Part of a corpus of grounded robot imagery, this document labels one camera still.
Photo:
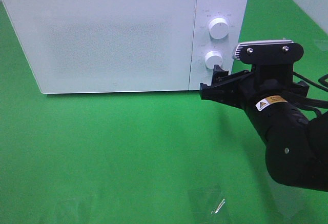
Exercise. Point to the round microwave door button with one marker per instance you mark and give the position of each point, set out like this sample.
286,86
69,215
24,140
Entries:
207,80

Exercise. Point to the white microwave oven body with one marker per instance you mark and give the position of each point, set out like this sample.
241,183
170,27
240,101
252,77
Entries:
220,1

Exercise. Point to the clear tape patch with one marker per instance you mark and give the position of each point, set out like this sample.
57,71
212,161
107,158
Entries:
206,201

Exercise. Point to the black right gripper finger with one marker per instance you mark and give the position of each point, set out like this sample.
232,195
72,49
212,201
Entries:
219,75
224,92

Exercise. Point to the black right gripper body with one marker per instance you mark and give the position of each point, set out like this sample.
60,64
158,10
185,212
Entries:
265,85

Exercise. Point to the white microwave knob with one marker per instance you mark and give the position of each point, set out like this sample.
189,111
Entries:
218,28
213,58

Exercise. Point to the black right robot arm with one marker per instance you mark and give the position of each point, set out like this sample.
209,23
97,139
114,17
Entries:
291,125

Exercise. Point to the white microwave door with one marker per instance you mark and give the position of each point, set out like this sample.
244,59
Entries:
90,46

